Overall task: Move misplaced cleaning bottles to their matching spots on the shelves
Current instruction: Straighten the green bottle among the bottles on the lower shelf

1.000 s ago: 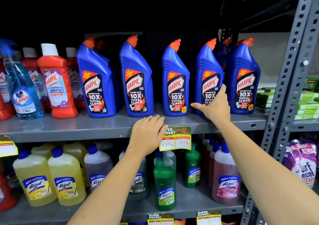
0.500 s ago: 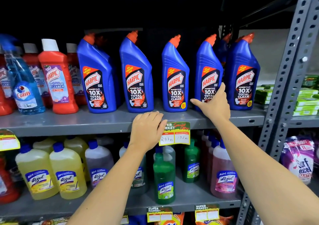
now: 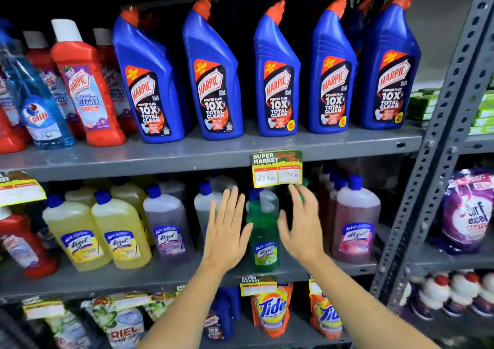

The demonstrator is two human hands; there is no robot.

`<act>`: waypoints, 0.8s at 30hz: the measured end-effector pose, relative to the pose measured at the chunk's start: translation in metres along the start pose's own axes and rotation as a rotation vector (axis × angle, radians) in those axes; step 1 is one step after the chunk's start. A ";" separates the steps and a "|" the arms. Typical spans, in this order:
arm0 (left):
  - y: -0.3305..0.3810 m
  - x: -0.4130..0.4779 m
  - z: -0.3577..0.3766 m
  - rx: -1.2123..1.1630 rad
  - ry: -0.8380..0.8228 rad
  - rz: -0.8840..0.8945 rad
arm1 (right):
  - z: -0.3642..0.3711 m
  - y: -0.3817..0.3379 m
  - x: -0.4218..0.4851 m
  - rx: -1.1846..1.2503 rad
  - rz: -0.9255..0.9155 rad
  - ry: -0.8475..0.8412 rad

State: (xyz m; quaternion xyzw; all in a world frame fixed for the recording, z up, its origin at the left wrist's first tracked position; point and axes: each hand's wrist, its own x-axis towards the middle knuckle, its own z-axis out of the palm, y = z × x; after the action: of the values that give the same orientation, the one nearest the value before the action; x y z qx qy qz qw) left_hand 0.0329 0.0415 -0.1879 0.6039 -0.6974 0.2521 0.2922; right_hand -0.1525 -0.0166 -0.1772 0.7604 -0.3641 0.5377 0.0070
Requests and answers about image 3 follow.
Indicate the person's right hand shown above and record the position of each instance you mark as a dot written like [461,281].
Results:
[305,236]

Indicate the person's left hand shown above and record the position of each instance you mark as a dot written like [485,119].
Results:
[224,244]

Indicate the person's right little finger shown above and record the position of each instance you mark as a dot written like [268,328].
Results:
[319,213]

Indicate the person's left thumb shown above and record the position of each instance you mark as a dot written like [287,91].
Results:
[247,236]

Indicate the person's right thumb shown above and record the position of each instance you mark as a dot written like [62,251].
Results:
[283,233]

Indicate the person's right middle finger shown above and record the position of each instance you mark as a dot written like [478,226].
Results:
[305,202]

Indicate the person's left little finger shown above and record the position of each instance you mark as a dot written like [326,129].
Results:
[211,215]

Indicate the person's left middle finger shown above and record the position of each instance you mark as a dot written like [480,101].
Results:
[233,204]

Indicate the person's left forearm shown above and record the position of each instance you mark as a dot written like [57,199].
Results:
[185,310]

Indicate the person's right forearm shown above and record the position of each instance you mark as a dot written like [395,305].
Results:
[359,306]

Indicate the clear floor cleaner bottle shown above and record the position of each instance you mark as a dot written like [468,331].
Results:
[222,182]
[204,209]
[270,200]

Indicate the pink floor cleaner bottle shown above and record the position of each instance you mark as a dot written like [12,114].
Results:
[332,206]
[355,229]

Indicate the green floor cleaner bottle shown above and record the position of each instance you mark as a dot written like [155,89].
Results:
[264,240]

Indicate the yellow green price tag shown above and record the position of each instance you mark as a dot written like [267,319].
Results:
[276,169]
[19,188]
[257,286]
[43,308]

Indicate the lavender floor cleaner bottle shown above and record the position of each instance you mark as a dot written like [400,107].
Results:
[168,229]
[173,188]

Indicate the small blue toilet cleaner bottle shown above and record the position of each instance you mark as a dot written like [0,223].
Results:
[233,302]
[217,321]

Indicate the orange detergent pouch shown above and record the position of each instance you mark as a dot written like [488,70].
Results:
[327,316]
[272,308]

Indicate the yellow floor cleaner bottle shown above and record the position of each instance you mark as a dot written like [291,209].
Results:
[79,195]
[75,240]
[129,194]
[121,236]

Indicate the green white detergent packet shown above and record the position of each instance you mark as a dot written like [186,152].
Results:
[69,331]
[123,325]
[160,304]

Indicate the row of blue toilet cleaner bottles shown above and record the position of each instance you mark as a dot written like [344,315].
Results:
[210,90]

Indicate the grey perforated shelf upright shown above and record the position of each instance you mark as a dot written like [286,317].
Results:
[436,144]

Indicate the purple detergent pouch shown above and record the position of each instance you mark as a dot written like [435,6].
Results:
[467,209]

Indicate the stack of green soap packets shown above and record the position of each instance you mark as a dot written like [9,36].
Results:
[422,105]

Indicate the row of white red-capped bottles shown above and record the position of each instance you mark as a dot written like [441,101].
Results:
[451,292]

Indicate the red bathroom cleaner bottle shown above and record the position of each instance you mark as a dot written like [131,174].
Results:
[87,101]
[40,65]
[114,86]
[9,138]

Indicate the red cleaner bottle white cap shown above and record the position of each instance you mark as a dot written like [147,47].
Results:
[23,248]

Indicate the blue glass cleaner spray bottle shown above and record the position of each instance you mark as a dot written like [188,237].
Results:
[42,119]

